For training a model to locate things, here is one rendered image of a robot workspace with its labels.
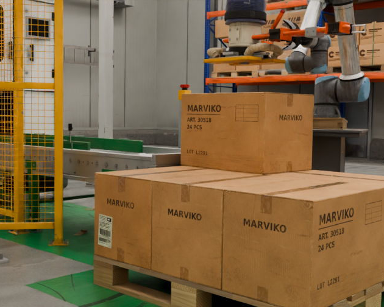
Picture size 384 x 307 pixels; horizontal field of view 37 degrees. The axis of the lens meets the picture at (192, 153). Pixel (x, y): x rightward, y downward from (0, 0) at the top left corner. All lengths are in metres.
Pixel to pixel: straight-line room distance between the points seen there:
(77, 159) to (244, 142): 1.22
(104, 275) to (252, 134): 0.98
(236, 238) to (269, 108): 0.84
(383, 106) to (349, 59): 8.30
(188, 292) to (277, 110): 1.01
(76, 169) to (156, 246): 1.30
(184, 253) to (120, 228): 0.41
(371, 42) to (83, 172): 7.81
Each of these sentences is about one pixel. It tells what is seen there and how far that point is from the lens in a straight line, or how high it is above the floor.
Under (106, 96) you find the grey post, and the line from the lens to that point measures 6.55.
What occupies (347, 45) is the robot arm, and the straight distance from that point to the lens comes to 3.66.
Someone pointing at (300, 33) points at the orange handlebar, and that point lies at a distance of 2.92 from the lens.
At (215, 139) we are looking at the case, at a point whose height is 0.70.
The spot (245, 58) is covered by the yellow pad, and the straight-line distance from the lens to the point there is 2.98.
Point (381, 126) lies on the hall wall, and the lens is 11.96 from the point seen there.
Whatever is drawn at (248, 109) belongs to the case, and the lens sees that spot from 2.89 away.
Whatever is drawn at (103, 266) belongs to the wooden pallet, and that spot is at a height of 0.10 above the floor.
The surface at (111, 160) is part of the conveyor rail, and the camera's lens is 3.43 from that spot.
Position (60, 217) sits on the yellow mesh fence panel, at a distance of 3.74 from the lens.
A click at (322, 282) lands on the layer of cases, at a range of 2.16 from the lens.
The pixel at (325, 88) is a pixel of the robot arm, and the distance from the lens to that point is 3.77.
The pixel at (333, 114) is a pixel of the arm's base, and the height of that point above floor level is 0.84.
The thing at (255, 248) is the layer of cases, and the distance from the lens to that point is 2.19.
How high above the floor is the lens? 0.83
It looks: 4 degrees down
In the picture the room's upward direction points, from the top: 1 degrees clockwise
